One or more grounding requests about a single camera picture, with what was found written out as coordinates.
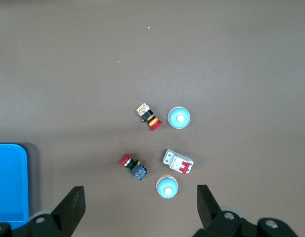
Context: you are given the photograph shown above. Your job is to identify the emergency stop button orange collar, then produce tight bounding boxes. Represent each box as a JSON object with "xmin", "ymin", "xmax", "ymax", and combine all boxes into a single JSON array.
[{"xmin": 136, "ymin": 103, "xmax": 163, "ymax": 131}]

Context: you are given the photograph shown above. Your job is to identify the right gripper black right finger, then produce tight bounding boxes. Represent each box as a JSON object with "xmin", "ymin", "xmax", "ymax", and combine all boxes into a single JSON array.
[{"xmin": 193, "ymin": 184, "xmax": 300, "ymax": 237}]

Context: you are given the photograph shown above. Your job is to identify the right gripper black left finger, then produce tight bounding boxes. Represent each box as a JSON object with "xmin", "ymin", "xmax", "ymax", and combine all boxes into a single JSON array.
[{"xmin": 0, "ymin": 186, "xmax": 87, "ymax": 237}]

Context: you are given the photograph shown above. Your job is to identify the white circuit breaker red switch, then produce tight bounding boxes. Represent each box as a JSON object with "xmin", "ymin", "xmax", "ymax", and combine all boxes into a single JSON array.
[{"xmin": 162, "ymin": 148, "xmax": 195, "ymax": 175}]

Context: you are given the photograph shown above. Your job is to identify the red push button black base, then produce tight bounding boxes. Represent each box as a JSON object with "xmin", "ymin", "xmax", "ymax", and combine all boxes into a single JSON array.
[{"xmin": 119, "ymin": 154, "xmax": 148, "ymax": 182}]

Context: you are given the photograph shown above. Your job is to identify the blue plastic tray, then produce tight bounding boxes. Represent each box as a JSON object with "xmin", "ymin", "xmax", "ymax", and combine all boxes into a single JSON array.
[{"xmin": 0, "ymin": 143, "xmax": 29, "ymax": 222}]

